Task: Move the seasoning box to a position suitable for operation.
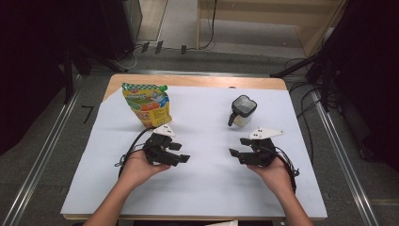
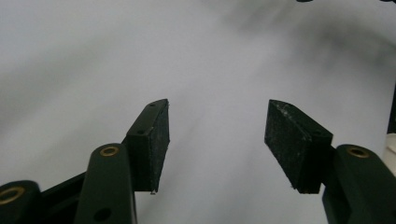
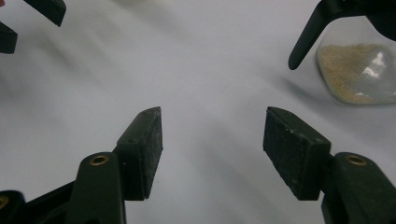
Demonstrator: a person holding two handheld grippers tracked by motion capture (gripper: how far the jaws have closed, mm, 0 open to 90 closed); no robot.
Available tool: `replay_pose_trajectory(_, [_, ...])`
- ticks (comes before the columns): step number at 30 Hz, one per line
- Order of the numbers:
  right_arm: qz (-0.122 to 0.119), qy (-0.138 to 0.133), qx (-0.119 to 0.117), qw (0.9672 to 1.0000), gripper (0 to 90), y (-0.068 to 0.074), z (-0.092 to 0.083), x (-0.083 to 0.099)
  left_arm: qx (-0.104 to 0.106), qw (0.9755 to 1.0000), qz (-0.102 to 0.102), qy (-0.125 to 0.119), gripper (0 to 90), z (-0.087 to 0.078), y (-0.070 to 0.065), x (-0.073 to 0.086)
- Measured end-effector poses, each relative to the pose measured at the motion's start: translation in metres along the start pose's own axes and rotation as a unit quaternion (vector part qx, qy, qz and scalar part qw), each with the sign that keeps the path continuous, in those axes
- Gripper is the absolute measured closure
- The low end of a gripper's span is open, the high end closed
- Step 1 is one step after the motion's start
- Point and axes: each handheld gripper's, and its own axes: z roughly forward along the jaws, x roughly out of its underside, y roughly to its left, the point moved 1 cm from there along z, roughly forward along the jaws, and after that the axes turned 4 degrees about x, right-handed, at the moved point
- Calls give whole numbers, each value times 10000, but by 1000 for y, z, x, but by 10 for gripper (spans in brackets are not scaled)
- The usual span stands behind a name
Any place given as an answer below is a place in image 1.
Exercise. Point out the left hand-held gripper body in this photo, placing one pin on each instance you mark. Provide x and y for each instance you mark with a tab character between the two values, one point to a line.
156	150

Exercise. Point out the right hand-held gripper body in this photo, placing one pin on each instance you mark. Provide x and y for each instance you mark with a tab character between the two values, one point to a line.
262	153

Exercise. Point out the yellow spouted refill pouch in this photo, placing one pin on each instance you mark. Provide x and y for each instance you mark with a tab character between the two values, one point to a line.
149	105

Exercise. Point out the person's right hand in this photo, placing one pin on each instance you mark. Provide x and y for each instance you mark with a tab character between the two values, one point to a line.
276	177

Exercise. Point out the person's left hand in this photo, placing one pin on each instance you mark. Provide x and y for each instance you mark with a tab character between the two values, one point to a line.
136	169

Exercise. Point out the white paper sheet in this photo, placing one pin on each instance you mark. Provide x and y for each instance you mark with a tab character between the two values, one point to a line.
200	188

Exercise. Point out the wooden table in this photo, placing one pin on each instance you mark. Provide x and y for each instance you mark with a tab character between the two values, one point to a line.
200	81

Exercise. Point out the black stand leg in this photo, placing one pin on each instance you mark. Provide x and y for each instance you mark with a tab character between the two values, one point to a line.
291	67

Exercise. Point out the small black floor block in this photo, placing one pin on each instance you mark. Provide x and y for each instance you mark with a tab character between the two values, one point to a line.
159	47
145	47
183	49

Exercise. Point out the black metal stand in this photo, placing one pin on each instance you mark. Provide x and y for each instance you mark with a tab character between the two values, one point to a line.
68	78

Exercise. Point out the light wooden shelf unit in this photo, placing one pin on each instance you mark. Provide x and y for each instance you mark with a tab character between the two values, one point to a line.
260	12

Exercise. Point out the black cabinet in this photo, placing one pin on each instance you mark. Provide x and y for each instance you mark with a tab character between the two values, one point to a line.
120	25

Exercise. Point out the dark curtain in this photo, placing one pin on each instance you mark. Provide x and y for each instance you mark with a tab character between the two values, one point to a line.
370	78
31	62

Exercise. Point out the metal floor rail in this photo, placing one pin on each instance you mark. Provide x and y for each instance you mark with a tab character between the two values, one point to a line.
345	163
188	72
40	163

